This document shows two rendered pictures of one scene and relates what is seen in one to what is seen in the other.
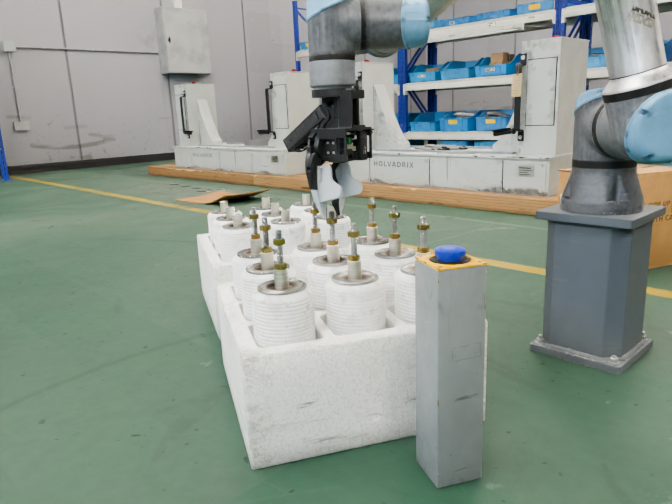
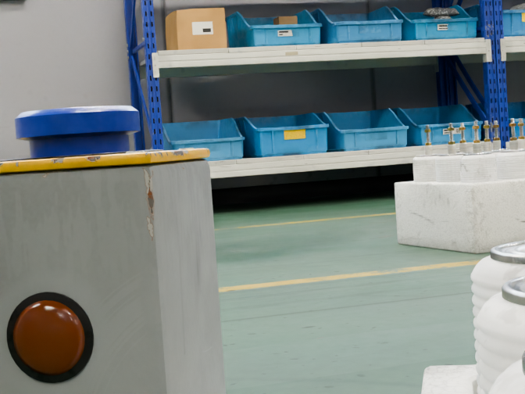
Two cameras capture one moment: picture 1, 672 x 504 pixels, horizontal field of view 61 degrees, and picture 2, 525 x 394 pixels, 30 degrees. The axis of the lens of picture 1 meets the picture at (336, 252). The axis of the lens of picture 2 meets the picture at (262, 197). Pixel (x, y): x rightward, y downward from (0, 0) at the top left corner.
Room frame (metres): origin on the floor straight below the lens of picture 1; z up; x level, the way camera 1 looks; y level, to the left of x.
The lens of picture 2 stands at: (0.92, -0.41, 0.31)
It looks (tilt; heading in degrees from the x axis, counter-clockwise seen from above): 3 degrees down; 118
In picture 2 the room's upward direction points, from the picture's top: 4 degrees counter-clockwise
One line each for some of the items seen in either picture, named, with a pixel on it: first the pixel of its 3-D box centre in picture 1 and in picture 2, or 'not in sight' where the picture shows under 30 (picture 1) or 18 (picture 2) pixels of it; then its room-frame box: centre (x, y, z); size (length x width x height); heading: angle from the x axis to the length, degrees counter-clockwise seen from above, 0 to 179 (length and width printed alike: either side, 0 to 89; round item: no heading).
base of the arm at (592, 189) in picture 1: (602, 183); not in sight; (1.12, -0.53, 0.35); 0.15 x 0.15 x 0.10
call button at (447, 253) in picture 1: (449, 255); (79, 140); (0.72, -0.15, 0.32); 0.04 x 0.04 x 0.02
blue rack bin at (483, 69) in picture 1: (502, 66); not in sight; (6.03, -1.77, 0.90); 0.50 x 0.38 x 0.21; 134
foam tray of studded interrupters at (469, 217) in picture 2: not in sight; (491, 209); (0.21, 2.32, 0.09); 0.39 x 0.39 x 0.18; 50
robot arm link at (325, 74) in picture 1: (333, 76); not in sight; (0.97, -0.01, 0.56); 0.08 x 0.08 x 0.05
